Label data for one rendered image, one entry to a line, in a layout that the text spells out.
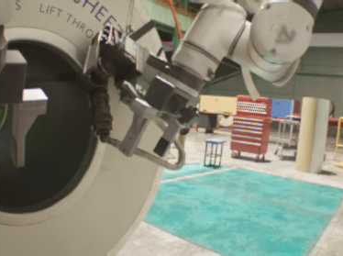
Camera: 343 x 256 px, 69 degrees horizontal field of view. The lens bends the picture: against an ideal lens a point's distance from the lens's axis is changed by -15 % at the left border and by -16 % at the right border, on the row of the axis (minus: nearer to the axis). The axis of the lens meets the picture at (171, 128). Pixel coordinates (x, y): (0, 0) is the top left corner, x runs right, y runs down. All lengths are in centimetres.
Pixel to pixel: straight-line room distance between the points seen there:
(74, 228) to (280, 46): 83
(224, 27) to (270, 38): 18
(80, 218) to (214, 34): 71
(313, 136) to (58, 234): 463
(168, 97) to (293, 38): 25
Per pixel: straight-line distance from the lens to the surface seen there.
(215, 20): 56
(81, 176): 95
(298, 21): 40
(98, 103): 75
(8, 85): 33
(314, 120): 512
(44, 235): 95
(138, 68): 82
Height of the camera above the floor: 87
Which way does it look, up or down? 4 degrees down
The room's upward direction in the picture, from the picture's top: 5 degrees clockwise
